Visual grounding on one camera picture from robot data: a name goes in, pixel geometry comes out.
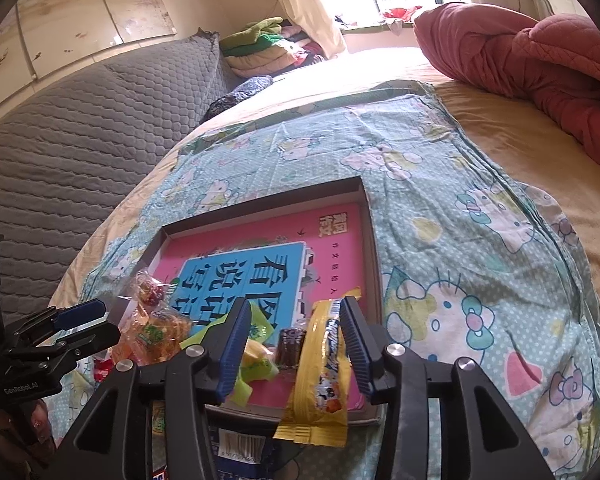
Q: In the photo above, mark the dark shallow cardboard tray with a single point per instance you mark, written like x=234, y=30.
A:
x=268, y=397

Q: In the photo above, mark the person's left hand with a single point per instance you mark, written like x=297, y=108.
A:
x=19, y=460

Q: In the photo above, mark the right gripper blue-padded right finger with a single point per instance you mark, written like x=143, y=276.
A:
x=481, y=436

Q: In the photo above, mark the grey quilted headboard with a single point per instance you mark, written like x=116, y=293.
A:
x=70, y=154

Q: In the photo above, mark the dark round candy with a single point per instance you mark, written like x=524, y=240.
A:
x=289, y=347

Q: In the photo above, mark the clear yellow cake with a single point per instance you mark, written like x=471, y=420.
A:
x=151, y=336

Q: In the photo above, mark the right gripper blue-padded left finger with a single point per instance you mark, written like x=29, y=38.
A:
x=111, y=438

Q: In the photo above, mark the red quilted comforter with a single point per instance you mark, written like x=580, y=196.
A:
x=553, y=63

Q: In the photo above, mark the yellow snack packet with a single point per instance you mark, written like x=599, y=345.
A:
x=317, y=409

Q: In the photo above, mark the Snickers bar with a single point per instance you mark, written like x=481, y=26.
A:
x=160, y=474

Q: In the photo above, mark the stack of folded clothes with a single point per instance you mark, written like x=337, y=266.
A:
x=269, y=48

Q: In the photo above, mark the cream curtain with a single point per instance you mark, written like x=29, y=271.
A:
x=313, y=18

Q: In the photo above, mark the Hello Kitty teal blanket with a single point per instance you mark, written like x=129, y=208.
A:
x=472, y=262

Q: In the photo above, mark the clear red candy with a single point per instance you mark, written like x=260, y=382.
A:
x=148, y=292

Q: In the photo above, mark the blue cookie packet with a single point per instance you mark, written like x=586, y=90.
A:
x=241, y=456

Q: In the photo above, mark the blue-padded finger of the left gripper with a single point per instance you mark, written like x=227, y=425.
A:
x=59, y=358
x=70, y=314

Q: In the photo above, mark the green snack packet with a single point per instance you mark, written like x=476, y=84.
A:
x=252, y=354

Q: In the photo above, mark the dark patterned pillow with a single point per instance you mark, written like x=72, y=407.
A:
x=242, y=92

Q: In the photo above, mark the red cartoon snack packet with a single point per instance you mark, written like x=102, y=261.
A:
x=102, y=368

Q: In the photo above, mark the pink and blue book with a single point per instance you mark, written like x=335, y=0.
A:
x=283, y=265

